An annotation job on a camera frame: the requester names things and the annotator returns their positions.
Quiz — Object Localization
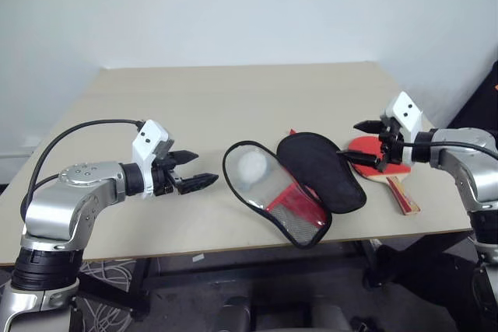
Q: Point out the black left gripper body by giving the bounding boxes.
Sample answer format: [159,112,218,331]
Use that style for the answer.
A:
[151,141,184,197]

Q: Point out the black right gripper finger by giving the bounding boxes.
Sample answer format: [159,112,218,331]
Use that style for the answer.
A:
[352,119,384,135]
[335,149,381,169]

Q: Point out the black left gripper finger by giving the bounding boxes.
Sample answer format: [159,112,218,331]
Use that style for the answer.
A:
[172,149,201,166]
[177,172,220,196]

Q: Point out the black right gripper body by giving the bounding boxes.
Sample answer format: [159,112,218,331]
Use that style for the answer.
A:
[376,121,406,173]

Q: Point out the red table tennis paddle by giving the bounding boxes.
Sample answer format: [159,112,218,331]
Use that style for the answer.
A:
[346,135,423,217]

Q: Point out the black paddle case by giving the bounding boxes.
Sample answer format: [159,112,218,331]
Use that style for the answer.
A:
[222,128,368,250]

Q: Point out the white ping pong ball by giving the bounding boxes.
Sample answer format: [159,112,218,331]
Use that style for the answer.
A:
[237,152,272,186]

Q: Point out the red insert card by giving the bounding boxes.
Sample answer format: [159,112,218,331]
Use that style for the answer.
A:
[265,185,328,229]

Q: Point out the black object with orange mark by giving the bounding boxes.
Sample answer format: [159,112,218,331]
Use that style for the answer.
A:
[446,58,498,131]

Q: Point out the dark grey rounded shape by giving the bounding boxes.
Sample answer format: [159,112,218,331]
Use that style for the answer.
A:
[216,295,254,332]

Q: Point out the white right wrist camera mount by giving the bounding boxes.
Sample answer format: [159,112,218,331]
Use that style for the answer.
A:
[380,91,424,166]

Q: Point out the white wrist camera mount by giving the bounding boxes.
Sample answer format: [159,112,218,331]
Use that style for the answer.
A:
[132,119,174,200]
[380,91,424,166]

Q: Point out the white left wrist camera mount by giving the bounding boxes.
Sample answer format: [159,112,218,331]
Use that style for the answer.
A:
[132,119,174,200]

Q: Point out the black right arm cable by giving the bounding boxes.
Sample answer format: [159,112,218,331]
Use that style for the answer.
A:
[400,140,498,156]

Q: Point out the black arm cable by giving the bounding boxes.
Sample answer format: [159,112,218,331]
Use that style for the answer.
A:
[21,119,143,228]
[400,140,498,156]

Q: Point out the black metal table frame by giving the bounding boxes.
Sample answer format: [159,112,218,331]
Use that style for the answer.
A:
[77,239,390,322]

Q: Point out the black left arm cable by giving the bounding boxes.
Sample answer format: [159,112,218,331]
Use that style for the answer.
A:
[21,119,143,228]

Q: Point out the white floor cables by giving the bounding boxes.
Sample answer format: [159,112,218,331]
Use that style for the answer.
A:
[75,260,135,332]

